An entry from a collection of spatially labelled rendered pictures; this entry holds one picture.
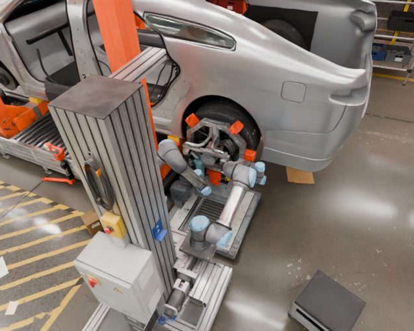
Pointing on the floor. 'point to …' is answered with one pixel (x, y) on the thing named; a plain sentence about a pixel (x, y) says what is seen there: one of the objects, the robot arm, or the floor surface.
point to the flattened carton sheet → (296, 176)
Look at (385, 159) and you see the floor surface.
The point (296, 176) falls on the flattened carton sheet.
